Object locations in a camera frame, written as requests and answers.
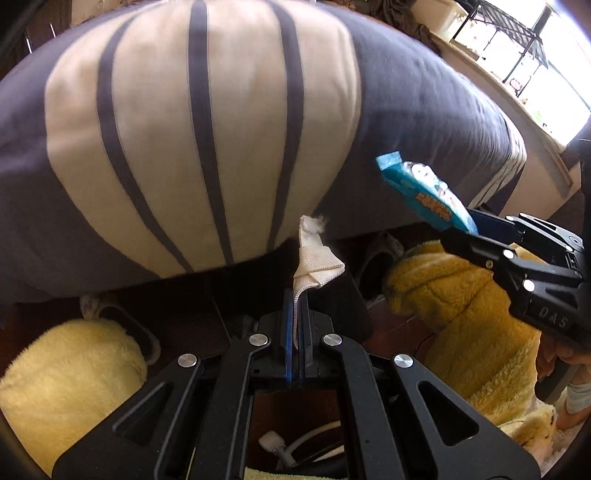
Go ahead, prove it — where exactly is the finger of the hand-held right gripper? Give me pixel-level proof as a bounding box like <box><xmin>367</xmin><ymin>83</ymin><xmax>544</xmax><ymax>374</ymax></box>
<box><xmin>465</xmin><ymin>209</ymin><xmax>520</xmax><ymax>243</ymax></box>
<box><xmin>441</xmin><ymin>228</ymin><xmax>515</xmax><ymax>278</ymax></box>

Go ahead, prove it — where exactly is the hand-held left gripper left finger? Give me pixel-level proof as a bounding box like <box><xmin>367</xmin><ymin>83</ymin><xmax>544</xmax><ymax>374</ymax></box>
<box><xmin>52</xmin><ymin>288</ymin><xmax>297</xmax><ymax>480</ymax></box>

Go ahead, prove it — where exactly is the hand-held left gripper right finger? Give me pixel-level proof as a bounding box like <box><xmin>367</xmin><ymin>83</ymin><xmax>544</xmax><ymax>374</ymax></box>
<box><xmin>298</xmin><ymin>294</ymin><xmax>542</xmax><ymax>480</ymax></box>

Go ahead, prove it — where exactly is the blue snack packet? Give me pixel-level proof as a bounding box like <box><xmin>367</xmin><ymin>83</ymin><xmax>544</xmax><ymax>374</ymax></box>
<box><xmin>375</xmin><ymin>151</ymin><xmax>479</xmax><ymax>234</ymax></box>

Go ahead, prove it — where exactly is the white cloth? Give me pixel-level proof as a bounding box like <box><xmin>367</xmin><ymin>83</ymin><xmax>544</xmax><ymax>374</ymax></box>
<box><xmin>292</xmin><ymin>215</ymin><xmax>346</xmax><ymax>348</ymax></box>

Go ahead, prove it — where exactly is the person's right hand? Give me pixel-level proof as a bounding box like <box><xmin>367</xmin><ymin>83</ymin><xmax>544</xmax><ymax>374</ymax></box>
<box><xmin>537</xmin><ymin>335</ymin><xmax>591</xmax><ymax>386</ymax></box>

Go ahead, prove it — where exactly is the yellow plush blanket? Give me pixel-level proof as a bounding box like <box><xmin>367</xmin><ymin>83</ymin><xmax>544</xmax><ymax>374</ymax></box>
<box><xmin>382</xmin><ymin>241</ymin><xmax>557</xmax><ymax>432</ymax></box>

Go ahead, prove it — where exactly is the grey slipper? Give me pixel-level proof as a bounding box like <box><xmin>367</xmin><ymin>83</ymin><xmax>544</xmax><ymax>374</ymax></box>
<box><xmin>356</xmin><ymin>231</ymin><xmax>405</xmax><ymax>303</ymax></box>
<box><xmin>80</xmin><ymin>293</ymin><xmax>162</xmax><ymax>366</ymax></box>

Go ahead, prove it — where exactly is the yellow plush slipper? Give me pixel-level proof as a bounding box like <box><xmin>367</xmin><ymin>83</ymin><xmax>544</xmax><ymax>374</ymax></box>
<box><xmin>0</xmin><ymin>318</ymin><xmax>149</xmax><ymax>477</ymax></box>

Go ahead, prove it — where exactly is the black drying rack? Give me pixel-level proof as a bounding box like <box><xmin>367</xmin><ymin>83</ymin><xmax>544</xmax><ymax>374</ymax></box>
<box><xmin>464</xmin><ymin>0</ymin><xmax>557</xmax><ymax>89</ymax></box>

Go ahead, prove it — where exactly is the white storage box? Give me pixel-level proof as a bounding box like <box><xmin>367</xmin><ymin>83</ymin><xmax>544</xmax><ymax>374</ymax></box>
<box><xmin>410</xmin><ymin>0</ymin><xmax>464</xmax><ymax>29</ymax></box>

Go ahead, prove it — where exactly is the white charger with cable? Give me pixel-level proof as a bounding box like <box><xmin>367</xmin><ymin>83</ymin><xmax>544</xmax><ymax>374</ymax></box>
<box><xmin>257</xmin><ymin>419</ymin><xmax>345</xmax><ymax>468</ymax></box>

